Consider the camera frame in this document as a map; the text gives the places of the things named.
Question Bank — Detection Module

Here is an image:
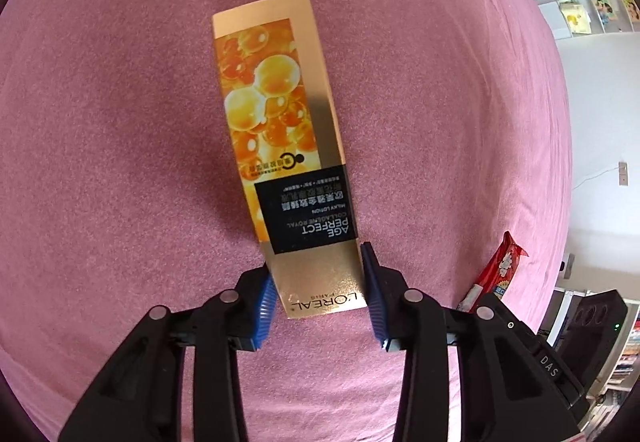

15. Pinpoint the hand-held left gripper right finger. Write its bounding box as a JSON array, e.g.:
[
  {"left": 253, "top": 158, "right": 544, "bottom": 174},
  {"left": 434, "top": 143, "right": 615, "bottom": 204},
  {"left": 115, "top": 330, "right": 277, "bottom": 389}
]
[{"left": 360, "top": 242, "right": 583, "bottom": 442}]

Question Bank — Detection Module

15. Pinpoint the tall gold cosmetics box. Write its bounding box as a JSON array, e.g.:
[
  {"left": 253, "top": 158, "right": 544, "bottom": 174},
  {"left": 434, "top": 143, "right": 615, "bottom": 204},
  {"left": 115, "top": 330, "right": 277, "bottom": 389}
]
[{"left": 211, "top": 0, "right": 368, "bottom": 320}]

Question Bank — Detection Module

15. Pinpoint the yellow picture book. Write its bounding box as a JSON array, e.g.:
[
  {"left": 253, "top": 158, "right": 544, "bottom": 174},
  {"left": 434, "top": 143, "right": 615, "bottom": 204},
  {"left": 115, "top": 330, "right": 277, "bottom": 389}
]
[{"left": 555, "top": 0, "right": 593, "bottom": 35}]

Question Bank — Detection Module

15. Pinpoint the illustrated picture book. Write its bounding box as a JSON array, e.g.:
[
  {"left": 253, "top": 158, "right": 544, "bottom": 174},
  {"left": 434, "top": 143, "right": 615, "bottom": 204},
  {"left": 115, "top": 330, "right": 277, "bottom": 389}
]
[
  {"left": 587, "top": 0, "right": 615, "bottom": 33},
  {"left": 615, "top": 0, "right": 640, "bottom": 32}
]

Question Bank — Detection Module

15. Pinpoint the white wall cable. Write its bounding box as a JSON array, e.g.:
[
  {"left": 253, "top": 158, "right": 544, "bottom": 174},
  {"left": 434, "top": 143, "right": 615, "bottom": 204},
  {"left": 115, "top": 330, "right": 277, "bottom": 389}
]
[{"left": 572, "top": 164, "right": 621, "bottom": 190}]

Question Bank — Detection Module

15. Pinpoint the red snack packet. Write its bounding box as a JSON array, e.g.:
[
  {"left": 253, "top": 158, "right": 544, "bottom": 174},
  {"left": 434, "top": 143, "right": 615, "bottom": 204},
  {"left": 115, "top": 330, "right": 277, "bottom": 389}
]
[{"left": 456, "top": 231, "right": 529, "bottom": 313}]

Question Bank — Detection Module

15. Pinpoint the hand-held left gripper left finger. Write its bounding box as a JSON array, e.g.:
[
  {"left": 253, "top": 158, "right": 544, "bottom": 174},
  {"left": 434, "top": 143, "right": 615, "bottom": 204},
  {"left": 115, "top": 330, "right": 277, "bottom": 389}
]
[{"left": 57, "top": 267, "right": 276, "bottom": 442}]

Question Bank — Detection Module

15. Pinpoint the pink blanket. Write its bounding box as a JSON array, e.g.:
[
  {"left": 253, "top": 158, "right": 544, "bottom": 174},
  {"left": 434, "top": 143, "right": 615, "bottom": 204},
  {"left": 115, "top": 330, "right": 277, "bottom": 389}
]
[{"left": 0, "top": 0, "right": 573, "bottom": 442}]

